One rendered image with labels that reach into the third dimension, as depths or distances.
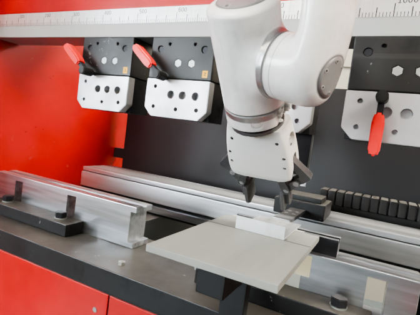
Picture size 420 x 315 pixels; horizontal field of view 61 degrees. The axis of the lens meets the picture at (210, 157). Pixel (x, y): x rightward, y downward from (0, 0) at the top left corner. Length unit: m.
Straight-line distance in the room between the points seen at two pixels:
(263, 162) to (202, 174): 0.81
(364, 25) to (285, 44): 0.28
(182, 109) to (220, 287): 0.38
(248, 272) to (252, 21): 0.28
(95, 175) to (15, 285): 0.46
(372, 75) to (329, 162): 0.58
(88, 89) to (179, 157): 0.58
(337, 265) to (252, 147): 0.27
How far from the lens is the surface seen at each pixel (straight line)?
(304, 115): 0.63
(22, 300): 0.94
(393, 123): 0.62
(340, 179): 1.17
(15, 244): 0.92
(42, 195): 1.03
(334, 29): 0.38
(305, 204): 0.87
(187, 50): 0.75
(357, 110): 0.62
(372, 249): 0.92
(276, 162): 0.51
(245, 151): 0.52
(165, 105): 0.75
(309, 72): 0.37
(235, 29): 0.40
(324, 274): 0.67
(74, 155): 1.40
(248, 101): 0.44
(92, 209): 0.90
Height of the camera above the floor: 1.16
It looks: 4 degrees down
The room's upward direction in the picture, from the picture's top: 7 degrees clockwise
